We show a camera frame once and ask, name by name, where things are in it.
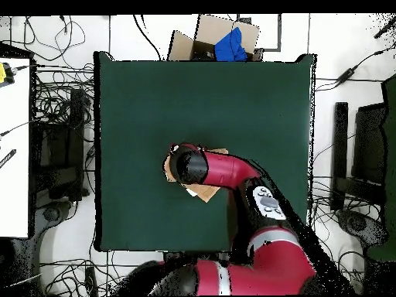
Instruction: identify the black cable tangle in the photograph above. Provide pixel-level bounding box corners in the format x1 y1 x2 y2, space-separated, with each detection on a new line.
310 174 384 296
39 250 143 296
30 61 97 199

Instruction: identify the white desk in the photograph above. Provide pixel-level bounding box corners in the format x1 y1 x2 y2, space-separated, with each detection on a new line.
0 56 32 239

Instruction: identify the black equipment stand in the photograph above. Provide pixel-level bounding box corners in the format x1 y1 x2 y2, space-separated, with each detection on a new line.
30 87 87 202

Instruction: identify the green draped cloth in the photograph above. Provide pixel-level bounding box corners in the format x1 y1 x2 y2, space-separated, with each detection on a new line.
366 73 396 262

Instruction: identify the black long beam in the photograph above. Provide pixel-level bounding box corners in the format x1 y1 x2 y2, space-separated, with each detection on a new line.
329 101 350 212

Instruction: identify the dark green table cloth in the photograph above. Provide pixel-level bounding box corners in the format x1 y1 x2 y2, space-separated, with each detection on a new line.
93 50 317 252

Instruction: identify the black rod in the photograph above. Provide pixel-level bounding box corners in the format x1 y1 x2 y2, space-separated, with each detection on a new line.
373 15 396 39

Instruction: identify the black power strip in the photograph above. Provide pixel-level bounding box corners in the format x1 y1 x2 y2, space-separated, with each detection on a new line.
84 266 98 296

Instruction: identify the blue cloth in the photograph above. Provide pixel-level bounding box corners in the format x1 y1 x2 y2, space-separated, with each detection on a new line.
213 26 248 62

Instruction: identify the tan terry towel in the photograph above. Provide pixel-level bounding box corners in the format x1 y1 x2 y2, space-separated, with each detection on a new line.
162 148 229 203

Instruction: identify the black flat bar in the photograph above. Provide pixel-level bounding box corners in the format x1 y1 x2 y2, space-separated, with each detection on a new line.
0 148 17 169

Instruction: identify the black power adapter with cable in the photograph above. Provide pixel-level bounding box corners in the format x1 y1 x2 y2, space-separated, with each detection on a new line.
314 43 396 92

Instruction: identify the black looped cable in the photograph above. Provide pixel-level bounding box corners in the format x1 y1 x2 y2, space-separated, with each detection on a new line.
9 15 87 63

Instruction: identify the black round pedestal foot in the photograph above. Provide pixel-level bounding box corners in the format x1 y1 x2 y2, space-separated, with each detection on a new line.
41 200 73 224
335 209 389 247

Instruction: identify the brown cardboard box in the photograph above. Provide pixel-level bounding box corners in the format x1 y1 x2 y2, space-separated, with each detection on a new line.
166 13 264 62

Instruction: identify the yellow and black tool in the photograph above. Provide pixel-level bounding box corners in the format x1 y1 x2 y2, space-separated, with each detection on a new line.
0 61 16 88

